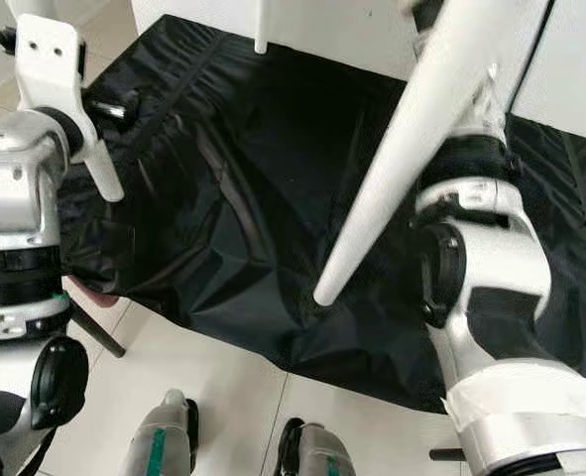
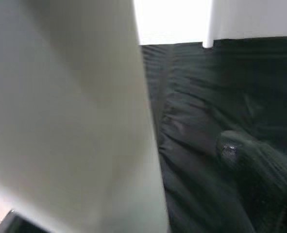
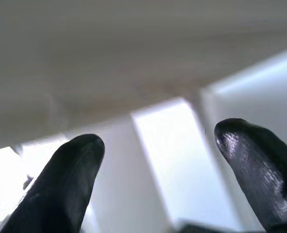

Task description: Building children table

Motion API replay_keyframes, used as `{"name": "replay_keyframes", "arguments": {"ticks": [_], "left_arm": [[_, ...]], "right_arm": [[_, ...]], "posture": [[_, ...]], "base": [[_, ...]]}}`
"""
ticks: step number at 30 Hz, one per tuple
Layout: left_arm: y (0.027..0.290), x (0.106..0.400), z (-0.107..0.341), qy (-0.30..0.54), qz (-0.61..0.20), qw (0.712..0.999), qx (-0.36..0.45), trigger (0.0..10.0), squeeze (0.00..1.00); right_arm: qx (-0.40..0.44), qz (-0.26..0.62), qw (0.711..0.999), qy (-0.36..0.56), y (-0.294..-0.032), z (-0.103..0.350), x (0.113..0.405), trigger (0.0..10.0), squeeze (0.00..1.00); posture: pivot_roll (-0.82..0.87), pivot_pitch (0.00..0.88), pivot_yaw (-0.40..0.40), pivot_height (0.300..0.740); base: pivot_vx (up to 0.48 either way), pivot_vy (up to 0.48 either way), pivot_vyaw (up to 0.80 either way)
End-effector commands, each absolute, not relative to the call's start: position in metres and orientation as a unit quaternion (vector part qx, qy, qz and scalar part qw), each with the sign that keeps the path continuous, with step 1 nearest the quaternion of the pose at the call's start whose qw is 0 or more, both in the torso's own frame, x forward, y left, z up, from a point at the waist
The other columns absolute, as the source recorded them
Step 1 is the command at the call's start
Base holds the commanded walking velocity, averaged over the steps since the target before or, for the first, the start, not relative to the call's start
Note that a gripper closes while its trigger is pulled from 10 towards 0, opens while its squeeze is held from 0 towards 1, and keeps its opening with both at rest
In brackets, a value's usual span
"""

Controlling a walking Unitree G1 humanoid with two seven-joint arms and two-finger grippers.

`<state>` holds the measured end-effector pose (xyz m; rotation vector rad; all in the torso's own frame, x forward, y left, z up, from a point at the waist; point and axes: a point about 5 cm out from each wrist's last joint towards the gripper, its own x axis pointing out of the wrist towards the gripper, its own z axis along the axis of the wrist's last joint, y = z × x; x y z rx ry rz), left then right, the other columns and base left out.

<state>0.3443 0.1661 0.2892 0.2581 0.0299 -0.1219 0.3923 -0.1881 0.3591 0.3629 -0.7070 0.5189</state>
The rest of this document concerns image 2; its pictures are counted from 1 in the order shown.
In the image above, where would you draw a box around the black table cloth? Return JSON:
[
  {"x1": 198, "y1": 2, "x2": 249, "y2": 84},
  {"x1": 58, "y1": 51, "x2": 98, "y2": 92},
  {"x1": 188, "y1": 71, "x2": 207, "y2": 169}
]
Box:
[{"x1": 139, "y1": 35, "x2": 287, "y2": 233}]

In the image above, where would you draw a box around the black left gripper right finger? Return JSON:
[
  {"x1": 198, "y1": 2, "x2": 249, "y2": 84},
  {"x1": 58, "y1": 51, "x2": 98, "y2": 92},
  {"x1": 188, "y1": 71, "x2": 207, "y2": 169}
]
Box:
[{"x1": 215, "y1": 130, "x2": 287, "y2": 233}]

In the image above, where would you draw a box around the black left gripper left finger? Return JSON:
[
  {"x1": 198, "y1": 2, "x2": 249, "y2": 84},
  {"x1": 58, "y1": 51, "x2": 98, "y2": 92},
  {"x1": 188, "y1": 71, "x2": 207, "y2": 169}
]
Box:
[{"x1": 0, "y1": 209, "x2": 52, "y2": 233}]

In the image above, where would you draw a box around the white tapered plastic table leg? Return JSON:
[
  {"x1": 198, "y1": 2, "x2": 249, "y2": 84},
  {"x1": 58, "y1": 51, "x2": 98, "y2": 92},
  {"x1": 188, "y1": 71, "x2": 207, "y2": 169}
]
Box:
[
  {"x1": 202, "y1": 0, "x2": 216, "y2": 49},
  {"x1": 0, "y1": 0, "x2": 170, "y2": 233}
]

